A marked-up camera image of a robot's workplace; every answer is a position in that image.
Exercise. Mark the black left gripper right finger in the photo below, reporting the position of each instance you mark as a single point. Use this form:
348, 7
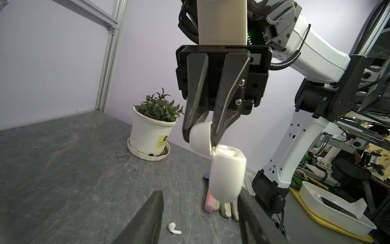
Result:
255, 225

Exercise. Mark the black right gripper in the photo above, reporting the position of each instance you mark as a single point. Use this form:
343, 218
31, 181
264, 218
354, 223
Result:
201, 88

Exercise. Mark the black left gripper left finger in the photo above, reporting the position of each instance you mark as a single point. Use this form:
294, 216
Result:
145, 226

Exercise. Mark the white earbud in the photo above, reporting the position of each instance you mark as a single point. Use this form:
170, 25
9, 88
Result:
173, 230

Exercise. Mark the white earbud charging case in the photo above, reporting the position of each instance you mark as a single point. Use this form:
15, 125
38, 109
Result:
228, 165

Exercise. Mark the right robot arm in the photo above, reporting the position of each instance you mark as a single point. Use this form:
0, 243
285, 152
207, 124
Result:
331, 81

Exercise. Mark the purple pink garden trowel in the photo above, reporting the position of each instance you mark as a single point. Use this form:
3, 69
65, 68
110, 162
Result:
209, 202

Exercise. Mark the potted green plant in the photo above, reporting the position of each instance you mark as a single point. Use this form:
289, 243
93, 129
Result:
153, 121

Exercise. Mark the white plastic tray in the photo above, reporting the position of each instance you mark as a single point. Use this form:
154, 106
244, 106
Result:
337, 211

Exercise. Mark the yellow flat tray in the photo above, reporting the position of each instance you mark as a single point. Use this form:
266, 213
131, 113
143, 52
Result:
367, 239

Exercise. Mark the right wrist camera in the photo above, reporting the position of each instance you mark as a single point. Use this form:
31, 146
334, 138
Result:
222, 22

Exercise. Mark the aluminium corner frame post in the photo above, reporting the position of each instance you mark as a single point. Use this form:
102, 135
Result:
111, 52

